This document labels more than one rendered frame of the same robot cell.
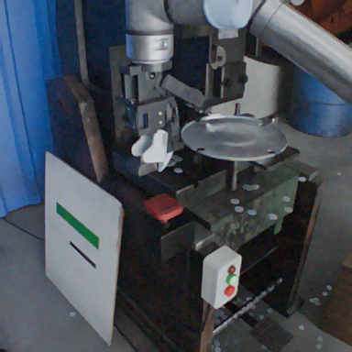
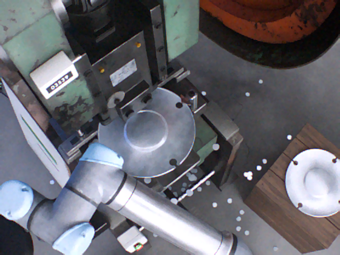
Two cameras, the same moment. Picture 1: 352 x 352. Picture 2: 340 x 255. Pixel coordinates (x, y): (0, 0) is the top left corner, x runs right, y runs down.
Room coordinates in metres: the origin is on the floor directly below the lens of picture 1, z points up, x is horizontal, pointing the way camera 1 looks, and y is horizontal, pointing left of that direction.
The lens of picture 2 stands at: (0.47, -0.28, 1.85)
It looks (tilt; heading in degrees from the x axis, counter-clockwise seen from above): 67 degrees down; 9
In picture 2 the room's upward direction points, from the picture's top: 8 degrees counter-clockwise
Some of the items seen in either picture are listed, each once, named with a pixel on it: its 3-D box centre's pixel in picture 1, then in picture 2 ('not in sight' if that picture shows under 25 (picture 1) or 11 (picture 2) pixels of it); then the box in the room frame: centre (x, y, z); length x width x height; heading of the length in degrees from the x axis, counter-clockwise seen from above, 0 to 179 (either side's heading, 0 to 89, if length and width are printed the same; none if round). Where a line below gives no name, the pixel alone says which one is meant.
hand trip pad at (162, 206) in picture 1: (163, 217); not in sight; (0.61, 0.03, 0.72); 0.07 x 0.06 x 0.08; 40
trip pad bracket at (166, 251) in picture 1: (170, 251); (96, 227); (0.62, 0.01, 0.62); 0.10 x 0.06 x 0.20; 130
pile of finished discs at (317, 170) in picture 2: not in sight; (317, 182); (0.85, -0.83, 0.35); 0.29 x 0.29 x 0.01
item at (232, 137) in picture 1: (234, 135); (146, 130); (0.90, -0.16, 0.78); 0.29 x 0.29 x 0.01
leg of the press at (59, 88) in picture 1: (109, 225); (61, 153); (0.93, 0.22, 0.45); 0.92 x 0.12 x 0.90; 40
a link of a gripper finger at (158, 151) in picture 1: (156, 154); not in sight; (0.58, 0.04, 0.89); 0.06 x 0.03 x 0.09; 129
